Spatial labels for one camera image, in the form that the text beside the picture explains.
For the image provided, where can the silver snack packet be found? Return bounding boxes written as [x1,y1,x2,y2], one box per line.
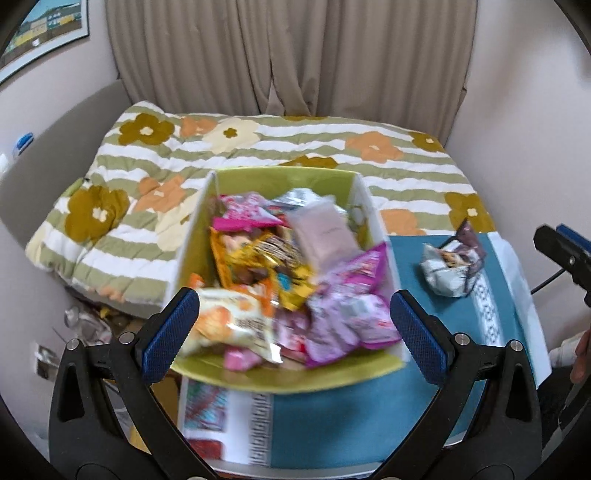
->
[272,187,334,214]

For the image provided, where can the person's dark trousers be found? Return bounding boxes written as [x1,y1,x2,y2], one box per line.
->
[538,367,591,457]

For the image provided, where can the green cardboard box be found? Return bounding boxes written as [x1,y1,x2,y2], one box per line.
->
[168,167,409,395]

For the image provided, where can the bright pink snack packet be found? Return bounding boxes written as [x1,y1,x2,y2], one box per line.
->
[211,191,286,232]

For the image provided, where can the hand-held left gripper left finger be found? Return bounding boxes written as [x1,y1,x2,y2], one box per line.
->
[48,286,218,480]

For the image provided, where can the large purple snack bag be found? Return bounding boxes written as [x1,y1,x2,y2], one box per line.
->
[305,285,403,368]

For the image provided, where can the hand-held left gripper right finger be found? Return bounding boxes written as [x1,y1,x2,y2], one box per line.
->
[369,288,543,480]

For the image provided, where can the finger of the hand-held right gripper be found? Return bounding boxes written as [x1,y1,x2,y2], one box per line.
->
[534,224,591,288]

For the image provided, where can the framed landscape picture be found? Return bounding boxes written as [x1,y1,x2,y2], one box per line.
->
[0,0,90,86]

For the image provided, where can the pink strawberry snack packet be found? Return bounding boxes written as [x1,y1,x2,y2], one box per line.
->
[274,311,311,364]

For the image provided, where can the small pink snack packet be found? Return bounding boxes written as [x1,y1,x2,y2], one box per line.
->
[224,347,265,373]

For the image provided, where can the brown purple snack packet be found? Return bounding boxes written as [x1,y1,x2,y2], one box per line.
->
[450,218,489,296]

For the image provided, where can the yellow snack packet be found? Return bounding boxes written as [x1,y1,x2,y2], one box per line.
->
[210,225,320,311]

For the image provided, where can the magenta snack packet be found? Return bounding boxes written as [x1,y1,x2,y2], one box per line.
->
[318,242,389,302]

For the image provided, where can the person's right hand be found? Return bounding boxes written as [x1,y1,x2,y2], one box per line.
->
[570,329,591,385]

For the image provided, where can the black cable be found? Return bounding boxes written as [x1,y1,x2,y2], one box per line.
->
[530,270,565,295]

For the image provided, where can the beige curtain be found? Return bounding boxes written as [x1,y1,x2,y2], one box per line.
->
[105,0,478,119]

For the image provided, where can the pale mauve snack packet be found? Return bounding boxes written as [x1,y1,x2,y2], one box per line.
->
[285,198,366,274]

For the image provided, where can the white orange snack packet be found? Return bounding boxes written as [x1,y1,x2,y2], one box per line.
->
[178,273,283,364]

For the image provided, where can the grey white snack packet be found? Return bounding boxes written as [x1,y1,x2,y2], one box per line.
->
[419,244,477,297]

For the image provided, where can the blue and white small device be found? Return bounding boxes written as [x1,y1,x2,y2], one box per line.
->
[11,132,36,160]

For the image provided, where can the crumpled clear plastic wrappers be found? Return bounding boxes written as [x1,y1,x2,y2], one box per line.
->
[62,305,114,345]

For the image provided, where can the white object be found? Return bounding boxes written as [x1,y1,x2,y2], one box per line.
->
[549,339,583,368]

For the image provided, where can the grey bed headboard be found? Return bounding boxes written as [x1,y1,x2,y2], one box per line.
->
[0,79,139,259]

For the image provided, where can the blue patterned tablecloth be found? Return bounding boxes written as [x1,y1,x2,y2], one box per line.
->
[178,231,553,468]

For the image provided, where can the floral striped blanket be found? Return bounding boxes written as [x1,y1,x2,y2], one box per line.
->
[25,100,498,320]

